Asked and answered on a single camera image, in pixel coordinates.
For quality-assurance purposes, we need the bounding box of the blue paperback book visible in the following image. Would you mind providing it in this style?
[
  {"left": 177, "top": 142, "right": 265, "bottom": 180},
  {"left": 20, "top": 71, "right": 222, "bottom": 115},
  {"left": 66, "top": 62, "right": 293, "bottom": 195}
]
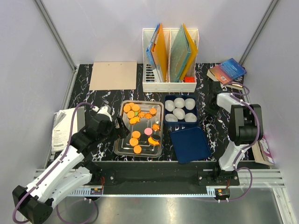
[{"left": 209, "top": 58, "right": 247, "bottom": 84}]

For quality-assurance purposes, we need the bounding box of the blue folder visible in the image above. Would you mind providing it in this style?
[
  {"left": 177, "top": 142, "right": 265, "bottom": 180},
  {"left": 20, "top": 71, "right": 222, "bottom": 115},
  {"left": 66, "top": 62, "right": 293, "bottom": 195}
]
[{"left": 146, "top": 23, "right": 162, "bottom": 83}]

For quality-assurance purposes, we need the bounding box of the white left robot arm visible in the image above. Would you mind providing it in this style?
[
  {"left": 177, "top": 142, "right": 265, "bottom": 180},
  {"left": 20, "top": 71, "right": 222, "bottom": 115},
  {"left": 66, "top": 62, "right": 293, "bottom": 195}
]
[{"left": 12, "top": 107, "right": 130, "bottom": 224}]

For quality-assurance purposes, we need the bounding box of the yellow folder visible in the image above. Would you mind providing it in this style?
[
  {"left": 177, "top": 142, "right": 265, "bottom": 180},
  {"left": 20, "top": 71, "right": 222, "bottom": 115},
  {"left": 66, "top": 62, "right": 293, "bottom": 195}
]
[{"left": 179, "top": 23, "right": 198, "bottom": 81}]

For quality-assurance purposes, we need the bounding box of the tan clipboard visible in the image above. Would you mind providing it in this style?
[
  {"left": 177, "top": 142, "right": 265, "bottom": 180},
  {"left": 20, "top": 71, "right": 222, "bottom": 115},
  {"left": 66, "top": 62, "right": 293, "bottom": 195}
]
[{"left": 89, "top": 61, "right": 137, "bottom": 91}]

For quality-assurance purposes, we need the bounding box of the pink round cookie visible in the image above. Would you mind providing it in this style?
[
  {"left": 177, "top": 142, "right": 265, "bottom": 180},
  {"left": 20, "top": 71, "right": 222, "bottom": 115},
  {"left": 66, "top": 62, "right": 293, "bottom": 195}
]
[{"left": 144, "top": 127, "right": 153, "bottom": 136}]

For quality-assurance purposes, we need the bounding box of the white paper manual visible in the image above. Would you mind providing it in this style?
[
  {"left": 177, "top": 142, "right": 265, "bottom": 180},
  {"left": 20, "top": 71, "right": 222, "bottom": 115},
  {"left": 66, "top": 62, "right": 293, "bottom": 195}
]
[{"left": 51, "top": 106, "right": 85, "bottom": 152}]

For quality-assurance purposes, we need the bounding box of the lower paperback book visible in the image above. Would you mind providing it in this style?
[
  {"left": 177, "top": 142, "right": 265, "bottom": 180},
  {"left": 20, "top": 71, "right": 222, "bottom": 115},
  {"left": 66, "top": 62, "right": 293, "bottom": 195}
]
[{"left": 206, "top": 70, "right": 244, "bottom": 90}]

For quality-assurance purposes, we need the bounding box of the orange round cookie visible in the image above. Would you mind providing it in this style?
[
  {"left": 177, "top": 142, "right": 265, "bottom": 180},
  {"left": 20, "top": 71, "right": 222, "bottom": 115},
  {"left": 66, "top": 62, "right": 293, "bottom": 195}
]
[
  {"left": 132, "top": 104, "right": 141, "bottom": 112},
  {"left": 129, "top": 138, "right": 139, "bottom": 147},
  {"left": 133, "top": 145, "right": 142, "bottom": 154},
  {"left": 127, "top": 110, "right": 135, "bottom": 119},
  {"left": 132, "top": 131, "right": 141, "bottom": 139},
  {"left": 123, "top": 104, "right": 131, "bottom": 113}
]

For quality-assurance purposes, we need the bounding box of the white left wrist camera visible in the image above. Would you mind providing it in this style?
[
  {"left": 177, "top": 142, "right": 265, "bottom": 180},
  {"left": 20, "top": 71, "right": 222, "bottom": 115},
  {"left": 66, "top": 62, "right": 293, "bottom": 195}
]
[{"left": 97, "top": 105, "right": 112, "bottom": 116}]

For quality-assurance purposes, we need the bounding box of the blue tin lid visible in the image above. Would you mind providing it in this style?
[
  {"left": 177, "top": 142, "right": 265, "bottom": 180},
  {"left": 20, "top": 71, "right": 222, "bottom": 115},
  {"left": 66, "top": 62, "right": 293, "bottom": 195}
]
[{"left": 170, "top": 127, "right": 212, "bottom": 164}]

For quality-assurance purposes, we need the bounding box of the teal folder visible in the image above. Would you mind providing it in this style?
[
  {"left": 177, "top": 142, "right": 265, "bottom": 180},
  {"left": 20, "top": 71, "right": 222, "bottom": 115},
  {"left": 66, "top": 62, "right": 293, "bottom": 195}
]
[{"left": 170, "top": 24, "right": 189, "bottom": 83}]

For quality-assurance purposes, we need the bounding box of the orange star cookie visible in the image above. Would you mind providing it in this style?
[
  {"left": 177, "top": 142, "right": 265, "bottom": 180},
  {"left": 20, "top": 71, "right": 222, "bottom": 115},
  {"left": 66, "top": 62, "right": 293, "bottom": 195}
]
[{"left": 129, "top": 117, "right": 140, "bottom": 125}]

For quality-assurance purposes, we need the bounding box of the steel baking tray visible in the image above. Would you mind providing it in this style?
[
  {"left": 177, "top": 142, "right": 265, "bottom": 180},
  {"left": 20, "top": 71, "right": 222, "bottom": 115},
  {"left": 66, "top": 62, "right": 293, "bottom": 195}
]
[{"left": 114, "top": 100, "right": 164, "bottom": 158}]

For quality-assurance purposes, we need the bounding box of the blue cookie tin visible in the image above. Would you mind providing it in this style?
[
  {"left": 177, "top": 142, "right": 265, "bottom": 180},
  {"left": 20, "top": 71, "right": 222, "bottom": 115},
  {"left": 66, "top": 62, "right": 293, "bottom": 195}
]
[{"left": 164, "top": 95, "right": 199, "bottom": 129}]

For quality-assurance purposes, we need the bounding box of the white paper cup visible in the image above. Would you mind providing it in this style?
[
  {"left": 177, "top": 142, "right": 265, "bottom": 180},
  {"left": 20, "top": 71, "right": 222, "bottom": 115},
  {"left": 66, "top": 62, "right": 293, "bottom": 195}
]
[
  {"left": 185, "top": 113, "right": 197, "bottom": 123},
  {"left": 174, "top": 98, "right": 185, "bottom": 108},
  {"left": 173, "top": 108, "right": 185, "bottom": 120},
  {"left": 165, "top": 113, "right": 178, "bottom": 122},
  {"left": 165, "top": 100, "right": 176, "bottom": 112},
  {"left": 185, "top": 98, "right": 196, "bottom": 110}
]

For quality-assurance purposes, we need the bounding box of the red small box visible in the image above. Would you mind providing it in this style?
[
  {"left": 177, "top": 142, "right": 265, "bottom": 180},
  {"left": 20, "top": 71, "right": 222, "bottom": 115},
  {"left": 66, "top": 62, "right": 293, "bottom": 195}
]
[{"left": 184, "top": 77, "right": 195, "bottom": 83}]

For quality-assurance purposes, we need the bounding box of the white file organizer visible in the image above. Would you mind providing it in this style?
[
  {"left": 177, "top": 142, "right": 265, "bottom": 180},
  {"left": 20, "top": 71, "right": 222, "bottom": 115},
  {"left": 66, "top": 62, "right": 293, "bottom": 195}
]
[{"left": 142, "top": 28, "right": 200, "bottom": 93}]

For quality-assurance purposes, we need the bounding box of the orange folder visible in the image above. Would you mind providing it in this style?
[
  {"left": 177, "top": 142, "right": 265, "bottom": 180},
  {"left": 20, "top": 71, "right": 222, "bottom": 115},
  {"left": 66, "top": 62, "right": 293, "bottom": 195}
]
[{"left": 150, "top": 23, "right": 168, "bottom": 82}]

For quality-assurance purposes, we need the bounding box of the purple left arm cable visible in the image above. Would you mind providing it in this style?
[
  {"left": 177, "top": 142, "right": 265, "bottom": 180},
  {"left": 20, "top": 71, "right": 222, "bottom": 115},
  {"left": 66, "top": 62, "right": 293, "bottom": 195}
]
[{"left": 12, "top": 102, "right": 100, "bottom": 224}]

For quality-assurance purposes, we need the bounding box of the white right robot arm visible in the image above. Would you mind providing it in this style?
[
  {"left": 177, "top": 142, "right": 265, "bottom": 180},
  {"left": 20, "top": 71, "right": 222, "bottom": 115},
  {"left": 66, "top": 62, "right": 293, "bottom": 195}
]
[{"left": 205, "top": 81, "right": 263, "bottom": 185}]

